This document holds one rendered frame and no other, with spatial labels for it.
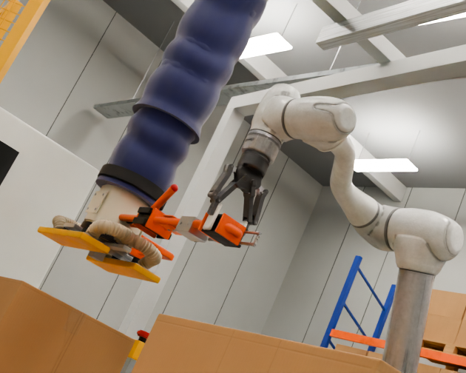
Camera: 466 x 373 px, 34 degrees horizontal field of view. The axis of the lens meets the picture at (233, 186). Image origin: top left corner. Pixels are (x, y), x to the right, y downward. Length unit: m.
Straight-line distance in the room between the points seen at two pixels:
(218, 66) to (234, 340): 1.35
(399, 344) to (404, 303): 0.12
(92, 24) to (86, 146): 1.91
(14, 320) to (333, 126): 1.01
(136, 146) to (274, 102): 0.58
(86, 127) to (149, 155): 9.81
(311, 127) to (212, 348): 0.72
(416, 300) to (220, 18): 1.07
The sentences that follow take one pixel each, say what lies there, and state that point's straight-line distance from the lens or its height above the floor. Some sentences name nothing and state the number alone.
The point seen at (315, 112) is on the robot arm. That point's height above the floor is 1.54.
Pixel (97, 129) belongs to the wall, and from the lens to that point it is 12.22.
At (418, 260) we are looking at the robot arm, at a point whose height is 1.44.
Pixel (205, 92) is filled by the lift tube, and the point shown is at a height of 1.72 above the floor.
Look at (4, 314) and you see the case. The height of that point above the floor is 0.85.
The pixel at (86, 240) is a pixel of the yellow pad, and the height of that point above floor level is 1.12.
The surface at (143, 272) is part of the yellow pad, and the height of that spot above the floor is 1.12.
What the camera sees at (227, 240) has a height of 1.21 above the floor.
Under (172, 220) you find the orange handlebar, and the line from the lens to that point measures 2.02.
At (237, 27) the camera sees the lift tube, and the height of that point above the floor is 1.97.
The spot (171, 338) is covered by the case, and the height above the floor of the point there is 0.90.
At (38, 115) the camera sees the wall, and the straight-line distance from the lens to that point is 11.78.
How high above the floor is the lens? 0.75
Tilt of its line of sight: 18 degrees up
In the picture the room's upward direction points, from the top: 25 degrees clockwise
